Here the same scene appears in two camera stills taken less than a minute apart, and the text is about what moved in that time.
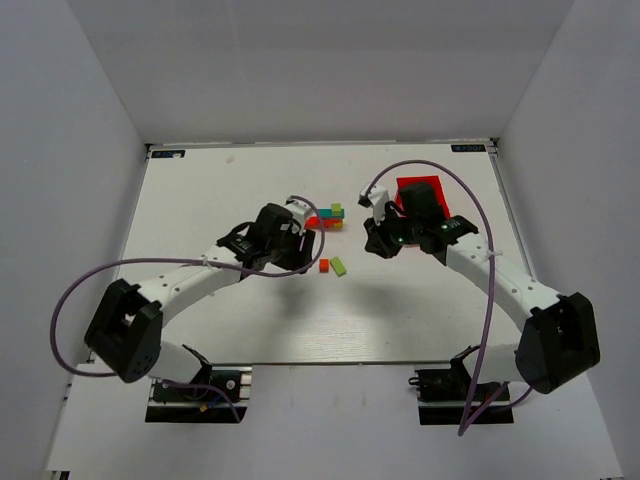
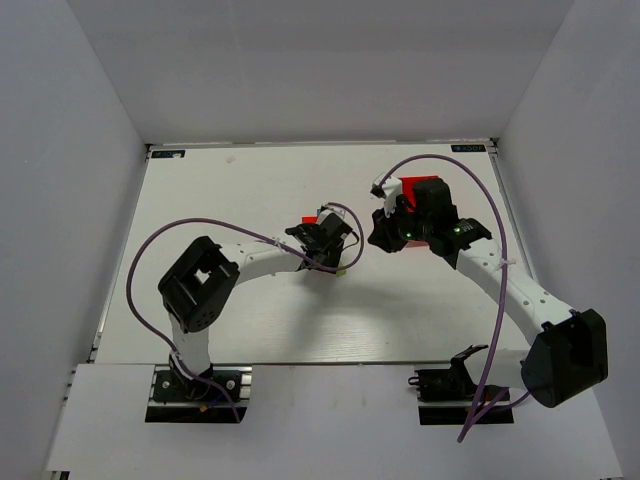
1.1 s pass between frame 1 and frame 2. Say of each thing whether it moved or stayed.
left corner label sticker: stayed
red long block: stayed
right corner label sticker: stayed
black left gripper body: moved
